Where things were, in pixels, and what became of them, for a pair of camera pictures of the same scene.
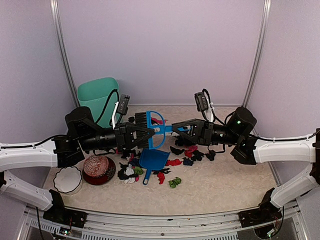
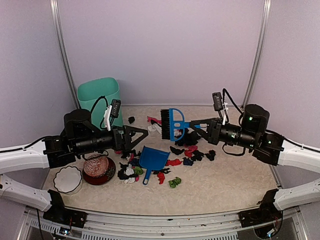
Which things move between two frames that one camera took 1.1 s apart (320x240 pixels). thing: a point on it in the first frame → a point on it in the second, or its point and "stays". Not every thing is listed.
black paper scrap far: (131, 119) stays
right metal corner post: (265, 22) stays
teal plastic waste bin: (100, 95) stays
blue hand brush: (153, 119) → (173, 124)
